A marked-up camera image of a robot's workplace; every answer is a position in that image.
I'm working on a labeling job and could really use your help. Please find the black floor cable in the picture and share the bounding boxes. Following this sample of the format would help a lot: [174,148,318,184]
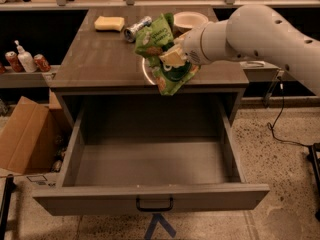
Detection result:
[266,75,313,148]

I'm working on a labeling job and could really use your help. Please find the grey side shelf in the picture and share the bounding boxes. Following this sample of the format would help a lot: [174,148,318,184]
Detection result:
[242,64,294,82]
[0,65,60,89]

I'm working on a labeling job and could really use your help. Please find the green rice chip bag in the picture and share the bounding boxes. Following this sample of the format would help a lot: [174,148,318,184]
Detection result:
[135,13,200,96]

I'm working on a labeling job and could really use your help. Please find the grey side shelf left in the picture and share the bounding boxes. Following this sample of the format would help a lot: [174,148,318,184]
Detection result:
[0,65,60,89]

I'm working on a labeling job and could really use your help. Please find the black drawer handle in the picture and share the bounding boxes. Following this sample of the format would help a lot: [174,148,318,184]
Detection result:
[136,197,174,213]

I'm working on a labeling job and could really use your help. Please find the blue silver drink can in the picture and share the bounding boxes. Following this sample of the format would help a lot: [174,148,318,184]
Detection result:
[124,16,152,43]

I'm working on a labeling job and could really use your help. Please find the white pump bottle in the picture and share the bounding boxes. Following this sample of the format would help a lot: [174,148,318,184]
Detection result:
[14,40,37,73]

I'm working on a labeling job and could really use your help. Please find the red soda can left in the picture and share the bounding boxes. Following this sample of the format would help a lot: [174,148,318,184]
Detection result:
[5,51,24,72]

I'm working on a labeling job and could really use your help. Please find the grey side shelf right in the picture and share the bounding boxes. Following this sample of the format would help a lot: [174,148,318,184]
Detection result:
[242,64,294,82]

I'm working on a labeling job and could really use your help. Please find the white paper bowl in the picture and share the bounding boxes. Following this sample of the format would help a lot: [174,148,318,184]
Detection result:
[174,11,209,33]

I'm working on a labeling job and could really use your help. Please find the grey open top drawer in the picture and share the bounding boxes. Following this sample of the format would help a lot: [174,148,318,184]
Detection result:
[34,94,269,215]

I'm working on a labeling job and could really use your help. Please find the red soda can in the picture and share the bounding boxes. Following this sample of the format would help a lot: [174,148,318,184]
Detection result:
[5,51,24,72]
[34,54,51,72]

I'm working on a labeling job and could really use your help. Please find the brown cardboard box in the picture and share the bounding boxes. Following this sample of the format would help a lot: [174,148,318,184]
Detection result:
[0,96,71,174]

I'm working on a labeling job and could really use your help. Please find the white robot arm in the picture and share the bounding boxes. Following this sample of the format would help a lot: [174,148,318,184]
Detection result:
[160,5,320,96]

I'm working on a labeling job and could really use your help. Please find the grey cabinet with counter top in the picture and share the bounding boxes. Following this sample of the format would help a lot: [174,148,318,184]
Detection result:
[50,3,249,124]

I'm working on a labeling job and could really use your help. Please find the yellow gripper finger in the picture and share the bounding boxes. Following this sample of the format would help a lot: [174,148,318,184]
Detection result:
[174,31,190,44]
[159,44,187,67]

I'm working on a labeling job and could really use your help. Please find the yellow sponge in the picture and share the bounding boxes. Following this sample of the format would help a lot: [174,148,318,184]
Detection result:
[94,16,125,31]

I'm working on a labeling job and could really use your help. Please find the folded white cloth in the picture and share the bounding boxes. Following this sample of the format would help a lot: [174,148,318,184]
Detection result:
[240,61,265,68]

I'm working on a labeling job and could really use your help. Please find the red soda can right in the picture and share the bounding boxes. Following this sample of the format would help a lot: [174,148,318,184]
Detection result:
[34,54,51,72]

